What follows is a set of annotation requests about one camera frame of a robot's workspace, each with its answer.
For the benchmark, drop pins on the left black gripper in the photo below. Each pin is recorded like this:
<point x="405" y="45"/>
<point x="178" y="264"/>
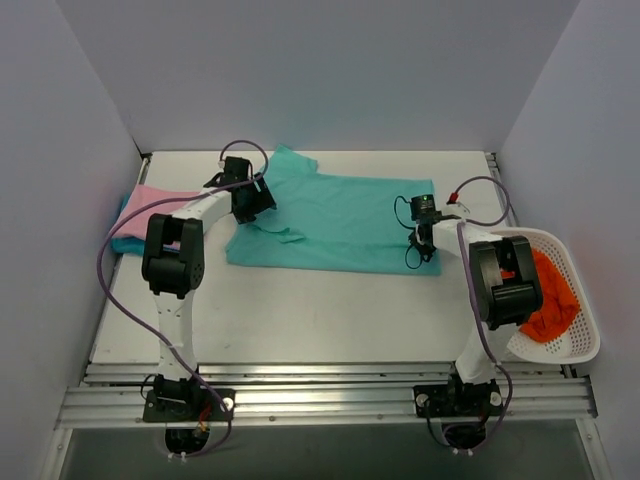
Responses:
<point x="257" y="198"/>

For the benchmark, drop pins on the teal t shirt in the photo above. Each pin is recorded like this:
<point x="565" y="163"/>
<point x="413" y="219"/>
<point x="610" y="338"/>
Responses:
<point x="330" y="222"/>

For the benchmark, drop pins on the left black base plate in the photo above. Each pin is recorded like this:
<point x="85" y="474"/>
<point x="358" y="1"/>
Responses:
<point x="201" y="406"/>

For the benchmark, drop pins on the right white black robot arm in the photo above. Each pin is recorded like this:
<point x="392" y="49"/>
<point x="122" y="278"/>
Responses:
<point x="500" y="274"/>

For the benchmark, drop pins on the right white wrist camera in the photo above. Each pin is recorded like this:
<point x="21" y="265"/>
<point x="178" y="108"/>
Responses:
<point x="454" y="201"/>

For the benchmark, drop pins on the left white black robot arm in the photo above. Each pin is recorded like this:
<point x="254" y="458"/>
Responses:
<point x="174" y="266"/>

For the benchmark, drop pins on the folded teal t shirt underneath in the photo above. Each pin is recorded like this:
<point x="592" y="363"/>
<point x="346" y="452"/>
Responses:
<point x="130" y="239"/>

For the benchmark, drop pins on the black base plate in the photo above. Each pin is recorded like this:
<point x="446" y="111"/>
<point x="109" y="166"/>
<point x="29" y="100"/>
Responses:
<point x="201" y="406"/>
<point x="457" y="400"/>

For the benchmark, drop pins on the aluminium rail frame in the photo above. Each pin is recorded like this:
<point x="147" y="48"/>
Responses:
<point x="305" y="347"/>

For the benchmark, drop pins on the folded pink t shirt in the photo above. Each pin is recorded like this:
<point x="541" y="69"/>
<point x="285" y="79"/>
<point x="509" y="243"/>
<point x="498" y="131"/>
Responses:
<point x="148" y="194"/>

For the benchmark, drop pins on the orange t shirt in basket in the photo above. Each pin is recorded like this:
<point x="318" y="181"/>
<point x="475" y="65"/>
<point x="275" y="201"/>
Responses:
<point x="560" y="305"/>

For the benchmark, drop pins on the white plastic perforated basket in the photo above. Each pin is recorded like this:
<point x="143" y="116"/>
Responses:
<point x="581" y="343"/>

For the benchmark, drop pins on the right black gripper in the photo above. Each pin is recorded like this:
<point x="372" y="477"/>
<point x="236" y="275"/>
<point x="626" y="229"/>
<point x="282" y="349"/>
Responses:
<point x="422" y="242"/>

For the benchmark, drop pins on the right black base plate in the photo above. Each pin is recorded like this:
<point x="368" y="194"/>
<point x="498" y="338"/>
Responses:
<point x="457" y="400"/>

